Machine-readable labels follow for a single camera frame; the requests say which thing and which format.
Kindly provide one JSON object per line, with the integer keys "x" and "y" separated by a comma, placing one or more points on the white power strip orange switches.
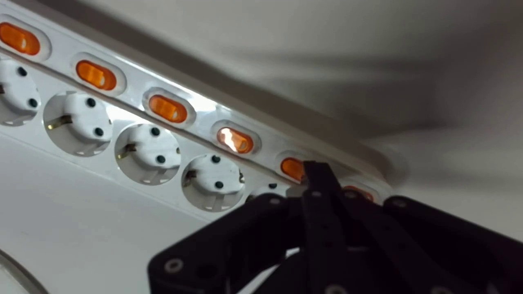
{"x": 72, "y": 98}

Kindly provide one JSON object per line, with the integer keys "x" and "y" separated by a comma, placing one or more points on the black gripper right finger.
{"x": 399, "y": 245}

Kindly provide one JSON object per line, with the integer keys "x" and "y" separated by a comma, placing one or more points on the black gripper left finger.
{"x": 227, "y": 253}

